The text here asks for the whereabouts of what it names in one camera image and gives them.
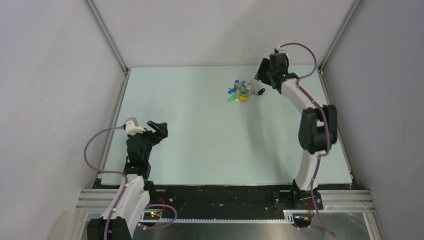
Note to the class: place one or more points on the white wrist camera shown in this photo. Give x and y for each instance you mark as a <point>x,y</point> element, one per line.
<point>279,49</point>
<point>132,127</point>

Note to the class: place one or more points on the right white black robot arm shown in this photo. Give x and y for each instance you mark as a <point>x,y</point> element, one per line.
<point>317,132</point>

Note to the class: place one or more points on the left controller board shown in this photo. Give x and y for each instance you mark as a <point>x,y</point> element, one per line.
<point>151,216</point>

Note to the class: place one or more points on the keyring with coloured keys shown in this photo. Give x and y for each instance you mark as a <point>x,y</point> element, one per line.
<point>241,91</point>

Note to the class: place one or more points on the left aluminium corner post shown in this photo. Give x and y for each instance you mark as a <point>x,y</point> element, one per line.
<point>103,29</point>

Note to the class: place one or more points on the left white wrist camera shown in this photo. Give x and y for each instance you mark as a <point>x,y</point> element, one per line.
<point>132,127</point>

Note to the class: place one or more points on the aluminium frame rail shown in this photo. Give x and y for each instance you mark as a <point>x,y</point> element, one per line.
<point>331,201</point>

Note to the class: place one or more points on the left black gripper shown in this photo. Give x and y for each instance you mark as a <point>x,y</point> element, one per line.
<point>161,129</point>

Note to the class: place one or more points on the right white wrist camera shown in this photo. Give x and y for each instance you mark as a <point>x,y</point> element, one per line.
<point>279,49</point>

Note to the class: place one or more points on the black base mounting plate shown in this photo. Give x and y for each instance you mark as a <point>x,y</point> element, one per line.
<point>162,195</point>

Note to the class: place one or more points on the aluminium corner post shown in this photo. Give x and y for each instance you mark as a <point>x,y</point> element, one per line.
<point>103,29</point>
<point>347,21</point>

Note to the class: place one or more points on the right controller board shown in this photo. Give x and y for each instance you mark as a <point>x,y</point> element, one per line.
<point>302,219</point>

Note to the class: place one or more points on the controller board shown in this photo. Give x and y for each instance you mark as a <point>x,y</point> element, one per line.
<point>151,216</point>
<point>302,219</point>

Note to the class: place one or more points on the right aluminium corner post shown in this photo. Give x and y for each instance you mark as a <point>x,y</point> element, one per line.
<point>347,21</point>

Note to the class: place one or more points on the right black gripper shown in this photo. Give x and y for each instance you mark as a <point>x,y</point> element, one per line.
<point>264,66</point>

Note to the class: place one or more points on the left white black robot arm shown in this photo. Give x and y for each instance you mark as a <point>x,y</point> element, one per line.
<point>120,219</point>

